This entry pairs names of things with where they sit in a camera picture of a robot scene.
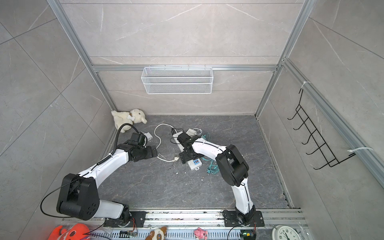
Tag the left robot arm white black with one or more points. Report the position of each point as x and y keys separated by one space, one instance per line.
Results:
x=78 y=194

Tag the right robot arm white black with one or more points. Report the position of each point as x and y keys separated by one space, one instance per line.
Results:
x=232 y=166

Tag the white power strip colourful sockets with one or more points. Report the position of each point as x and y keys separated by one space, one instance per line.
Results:
x=192 y=160

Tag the white charger with cable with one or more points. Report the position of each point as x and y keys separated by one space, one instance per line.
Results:
x=194 y=132
x=149 y=136

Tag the brown white plush dog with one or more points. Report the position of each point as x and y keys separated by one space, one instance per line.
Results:
x=157 y=234

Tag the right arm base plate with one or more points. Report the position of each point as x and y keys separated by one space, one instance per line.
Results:
x=252 y=219

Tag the red plush toy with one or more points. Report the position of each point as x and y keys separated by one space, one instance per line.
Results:
x=76 y=232

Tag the pink plush toy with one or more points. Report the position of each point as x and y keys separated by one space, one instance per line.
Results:
x=201 y=234

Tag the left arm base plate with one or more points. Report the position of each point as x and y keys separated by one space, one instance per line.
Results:
x=127 y=220

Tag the white alarm clock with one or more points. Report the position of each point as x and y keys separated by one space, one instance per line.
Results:
x=282 y=232

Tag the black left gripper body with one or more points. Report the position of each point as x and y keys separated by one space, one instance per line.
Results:
x=145 y=153

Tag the white charger with coiled cable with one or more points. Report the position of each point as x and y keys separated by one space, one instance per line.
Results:
x=149 y=136

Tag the white wire mesh basket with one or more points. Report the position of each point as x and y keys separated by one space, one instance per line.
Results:
x=177 y=80

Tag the white plush lamb toy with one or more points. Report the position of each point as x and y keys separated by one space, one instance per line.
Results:
x=134 y=116

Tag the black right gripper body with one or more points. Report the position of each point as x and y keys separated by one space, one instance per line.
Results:
x=187 y=157

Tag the black wire hook rack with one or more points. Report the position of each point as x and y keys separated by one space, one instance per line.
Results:
x=315 y=136

